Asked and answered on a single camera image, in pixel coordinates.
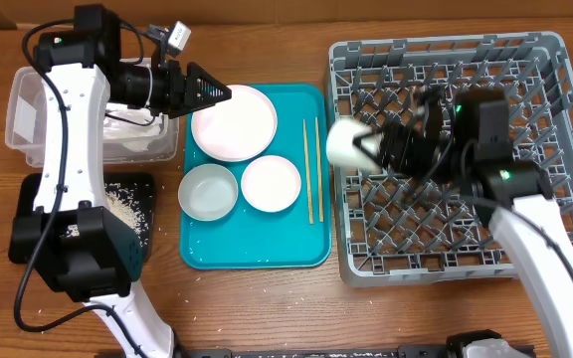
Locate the large white plate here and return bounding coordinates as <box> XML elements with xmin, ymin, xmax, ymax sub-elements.
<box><xmin>190</xmin><ymin>85</ymin><xmax>278</xmax><ymax>162</ymax></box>

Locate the black plastic tray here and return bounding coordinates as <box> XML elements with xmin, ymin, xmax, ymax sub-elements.
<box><xmin>8</xmin><ymin>172</ymin><xmax>156</xmax><ymax>264</ymax></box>

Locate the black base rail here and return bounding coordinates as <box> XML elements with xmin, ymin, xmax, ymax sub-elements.
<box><xmin>180</xmin><ymin>336</ymin><xmax>463</xmax><ymax>358</ymax></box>

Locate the white napkin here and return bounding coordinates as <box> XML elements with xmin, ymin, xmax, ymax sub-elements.
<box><xmin>103</xmin><ymin>109</ymin><xmax>163</xmax><ymax>152</ymax></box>

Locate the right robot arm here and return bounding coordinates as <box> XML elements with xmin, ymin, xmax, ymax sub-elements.
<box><xmin>346</xmin><ymin>88</ymin><xmax>573</xmax><ymax>357</ymax></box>

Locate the right wooden chopstick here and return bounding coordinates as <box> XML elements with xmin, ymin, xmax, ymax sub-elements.
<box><xmin>314</xmin><ymin>117</ymin><xmax>324</xmax><ymax>223</ymax></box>

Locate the left wooden chopstick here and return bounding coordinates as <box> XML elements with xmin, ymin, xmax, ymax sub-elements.
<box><xmin>302</xmin><ymin>119</ymin><xmax>314</xmax><ymax>225</ymax></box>

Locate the grey bowl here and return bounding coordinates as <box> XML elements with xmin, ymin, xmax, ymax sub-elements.
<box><xmin>178</xmin><ymin>163</ymin><xmax>239</xmax><ymax>222</ymax></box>

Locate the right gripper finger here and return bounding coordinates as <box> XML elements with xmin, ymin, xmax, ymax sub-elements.
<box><xmin>352</xmin><ymin>131</ymin><xmax>382</xmax><ymax>167</ymax></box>
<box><xmin>411</xmin><ymin>87</ymin><xmax>446</xmax><ymax>124</ymax></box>

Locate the wooden chopstick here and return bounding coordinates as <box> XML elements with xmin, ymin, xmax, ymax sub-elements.
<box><xmin>314</xmin><ymin>117</ymin><xmax>324</xmax><ymax>223</ymax></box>
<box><xmin>302</xmin><ymin>119</ymin><xmax>314</xmax><ymax>225</ymax></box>

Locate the small pink bowl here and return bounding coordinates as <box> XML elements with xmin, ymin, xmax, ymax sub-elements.
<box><xmin>241</xmin><ymin>155</ymin><xmax>301</xmax><ymax>213</ymax></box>

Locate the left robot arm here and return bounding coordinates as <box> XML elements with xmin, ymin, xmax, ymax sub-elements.
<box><xmin>9</xmin><ymin>4</ymin><xmax>232</xmax><ymax>357</ymax></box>

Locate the teal serving tray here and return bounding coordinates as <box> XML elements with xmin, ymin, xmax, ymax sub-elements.
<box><xmin>179</xmin><ymin>84</ymin><xmax>332</xmax><ymax>269</ymax></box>

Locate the pile of rice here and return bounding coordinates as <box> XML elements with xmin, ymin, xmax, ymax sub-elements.
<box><xmin>104</xmin><ymin>182</ymin><xmax>153</xmax><ymax>256</ymax></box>

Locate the grey dishwasher rack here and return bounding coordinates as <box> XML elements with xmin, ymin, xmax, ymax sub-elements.
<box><xmin>325</xmin><ymin>32</ymin><xmax>573</xmax><ymax>287</ymax></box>

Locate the clear plastic waste bin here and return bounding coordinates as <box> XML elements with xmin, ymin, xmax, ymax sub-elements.
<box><xmin>5</xmin><ymin>67</ymin><xmax>179</xmax><ymax>167</ymax></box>

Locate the small white cup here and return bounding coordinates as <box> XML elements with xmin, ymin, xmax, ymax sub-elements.
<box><xmin>326</xmin><ymin>116</ymin><xmax>381</xmax><ymax>172</ymax></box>

